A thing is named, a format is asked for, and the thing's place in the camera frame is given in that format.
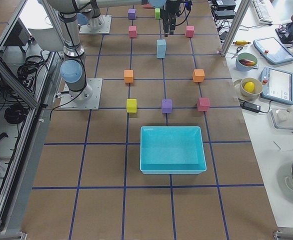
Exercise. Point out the left near pink block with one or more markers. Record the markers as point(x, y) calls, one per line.
point(132, 31)

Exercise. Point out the white chair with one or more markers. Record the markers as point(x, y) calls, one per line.
point(47, 39)

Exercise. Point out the small black power brick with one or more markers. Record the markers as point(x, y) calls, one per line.
point(250, 107)

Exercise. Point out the kitchen scale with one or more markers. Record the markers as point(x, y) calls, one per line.
point(282, 118)

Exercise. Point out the cyan plastic tray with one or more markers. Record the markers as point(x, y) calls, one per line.
point(175, 150)

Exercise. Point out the light blue block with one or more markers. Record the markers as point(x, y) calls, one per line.
point(161, 45)
point(161, 53)

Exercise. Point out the aluminium frame post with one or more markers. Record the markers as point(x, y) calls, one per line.
point(239, 15)
point(52, 19)

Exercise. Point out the blue bowl with fruit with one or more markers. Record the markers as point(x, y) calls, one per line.
point(245, 62)

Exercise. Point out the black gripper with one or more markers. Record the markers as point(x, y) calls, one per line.
point(171, 7)

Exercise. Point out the black handled scissors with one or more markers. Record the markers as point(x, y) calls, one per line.
point(238, 49)

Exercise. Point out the left purple foam block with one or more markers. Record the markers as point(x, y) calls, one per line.
point(132, 14)

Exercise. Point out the orange foam block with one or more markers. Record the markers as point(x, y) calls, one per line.
point(198, 75)
point(128, 76)

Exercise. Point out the purple foam block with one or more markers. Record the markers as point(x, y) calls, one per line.
point(166, 106)
point(132, 14)

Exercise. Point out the right purple foam block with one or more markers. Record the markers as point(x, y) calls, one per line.
point(166, 106)

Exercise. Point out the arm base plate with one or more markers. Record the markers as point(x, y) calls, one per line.
point(100, 25)
point(89, 99)

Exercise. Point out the brass cylinder tool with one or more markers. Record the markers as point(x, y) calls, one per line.
point(241, 43)

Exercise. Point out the green foam block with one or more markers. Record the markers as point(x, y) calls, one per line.
point(157, 13)

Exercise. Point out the cream bowl with lemon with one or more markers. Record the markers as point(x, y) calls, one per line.
point(248, 89)

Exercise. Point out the upper teach pendant tablet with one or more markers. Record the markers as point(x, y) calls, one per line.
point(273, 50)

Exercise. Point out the teach pendant tablet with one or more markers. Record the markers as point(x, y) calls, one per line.
point(277, 85)
point(273, 50)

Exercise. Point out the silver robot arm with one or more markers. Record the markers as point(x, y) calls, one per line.
point(73, 69)

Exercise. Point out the near orange foam block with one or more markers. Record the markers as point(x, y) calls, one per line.
point(128, 76)

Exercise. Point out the right pink foam block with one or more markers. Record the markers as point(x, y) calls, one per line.
point(203, 104)

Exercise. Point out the yellow foam block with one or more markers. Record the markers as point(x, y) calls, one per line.
point(131, 105)

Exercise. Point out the left far pink block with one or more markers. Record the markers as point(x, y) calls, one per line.
point(189, 31)

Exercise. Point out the far orange foam block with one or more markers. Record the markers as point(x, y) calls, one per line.
point(198, 75)

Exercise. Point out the lower teach pendant tablet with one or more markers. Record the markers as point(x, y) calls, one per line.
point(277, 85)

